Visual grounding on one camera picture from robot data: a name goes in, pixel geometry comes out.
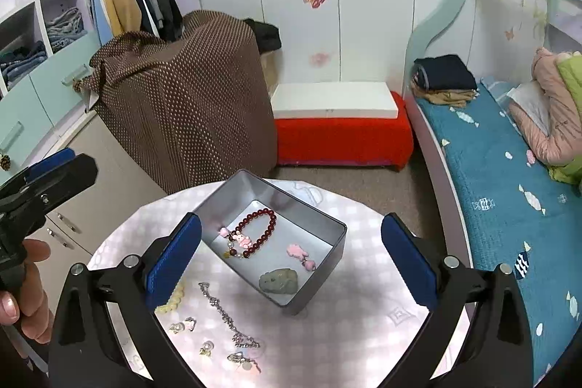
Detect cream bead bracelet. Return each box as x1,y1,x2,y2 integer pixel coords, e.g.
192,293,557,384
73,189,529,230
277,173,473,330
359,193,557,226
154,277,188,316

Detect white pillow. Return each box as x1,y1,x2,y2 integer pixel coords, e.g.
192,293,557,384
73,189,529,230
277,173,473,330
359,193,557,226
507,80,550,136

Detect red upholstered bench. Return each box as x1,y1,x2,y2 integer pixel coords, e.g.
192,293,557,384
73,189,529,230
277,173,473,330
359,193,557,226
275,92,414,170

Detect small silver earring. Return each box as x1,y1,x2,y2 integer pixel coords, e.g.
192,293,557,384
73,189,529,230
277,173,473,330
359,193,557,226
199,341,214,356

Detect dark red bead bracelet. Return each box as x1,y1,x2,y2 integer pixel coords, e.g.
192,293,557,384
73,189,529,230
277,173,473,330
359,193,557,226
224,208,278,261

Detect green jade pendant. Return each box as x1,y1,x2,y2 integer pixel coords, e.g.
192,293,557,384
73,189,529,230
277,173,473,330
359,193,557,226
259,268,299,295

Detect lilac shelf unit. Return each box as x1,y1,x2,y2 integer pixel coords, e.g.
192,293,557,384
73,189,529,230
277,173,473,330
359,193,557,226
1,0,101,181

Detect brown dotted cloth cover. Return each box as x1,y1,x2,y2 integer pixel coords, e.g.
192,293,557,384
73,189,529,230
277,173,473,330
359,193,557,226
79,11,277,194

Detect folded jeans stack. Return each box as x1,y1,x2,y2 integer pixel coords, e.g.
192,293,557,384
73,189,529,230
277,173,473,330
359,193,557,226
1,41,47,89

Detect silver metal tin box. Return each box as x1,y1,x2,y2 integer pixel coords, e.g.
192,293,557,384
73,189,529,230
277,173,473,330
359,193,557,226
194,170,347,315

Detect teal bed mattress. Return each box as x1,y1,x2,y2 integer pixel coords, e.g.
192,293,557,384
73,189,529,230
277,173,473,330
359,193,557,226
417,85,581,381

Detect folded dark clothes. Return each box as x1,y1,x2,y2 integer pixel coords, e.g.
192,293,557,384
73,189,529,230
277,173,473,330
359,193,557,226
412,54,477,92

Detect person's left hand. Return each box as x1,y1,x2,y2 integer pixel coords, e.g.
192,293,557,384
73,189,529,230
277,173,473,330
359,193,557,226
1,238,54,345

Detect folded tan clothes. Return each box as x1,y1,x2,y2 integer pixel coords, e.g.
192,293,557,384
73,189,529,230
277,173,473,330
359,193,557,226
410,82,478,108

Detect green blanket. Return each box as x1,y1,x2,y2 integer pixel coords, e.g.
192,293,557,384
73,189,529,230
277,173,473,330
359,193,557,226
551,51,581,189

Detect black garment behind cover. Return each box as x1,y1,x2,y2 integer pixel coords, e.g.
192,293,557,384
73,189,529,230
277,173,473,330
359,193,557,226
244,19,282,54

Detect white foam board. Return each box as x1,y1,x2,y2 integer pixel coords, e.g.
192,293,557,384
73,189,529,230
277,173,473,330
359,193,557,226
271,82,399,119

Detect silver chain necklace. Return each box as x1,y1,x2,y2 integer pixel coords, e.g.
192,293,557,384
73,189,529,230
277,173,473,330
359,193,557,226
197,280,263,350

